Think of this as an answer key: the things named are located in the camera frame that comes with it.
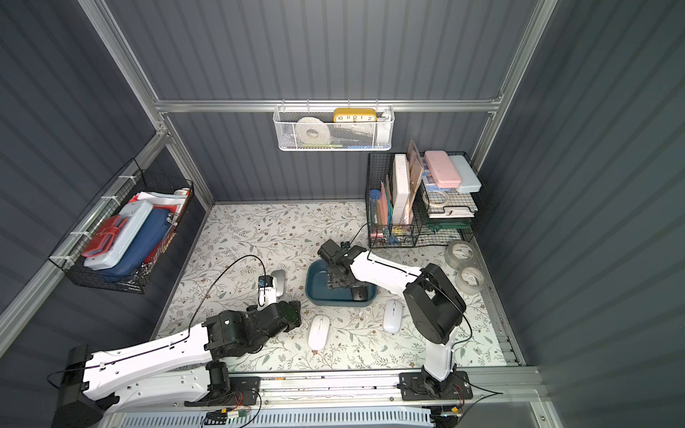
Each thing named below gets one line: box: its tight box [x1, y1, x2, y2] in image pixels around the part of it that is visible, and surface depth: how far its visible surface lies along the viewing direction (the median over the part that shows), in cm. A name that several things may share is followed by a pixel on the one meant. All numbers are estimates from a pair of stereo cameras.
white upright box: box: [391, 153, 410, 225], surface depth 95 cm
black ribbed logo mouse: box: [351, 287, 368, 302], surface depth 93 cm
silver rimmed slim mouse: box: [382, 299, 404, 334], surface depth 88 cm
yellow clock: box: [333, 107, 378, 124], surface depth 90 cm
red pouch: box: [81, 214, 129, 257], surface depth 64 cm
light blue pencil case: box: [448, 155, 483, 193], surface depth 101 cm
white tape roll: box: [295, 116, 331, 146], surface depth 86 cm
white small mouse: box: [307, 313, 331, 352], surface depth 83 cm
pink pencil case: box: [423, 149, 462, 190], surface depth 99 cm
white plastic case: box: [83, 199, 154, 271], surface depth 66 cm
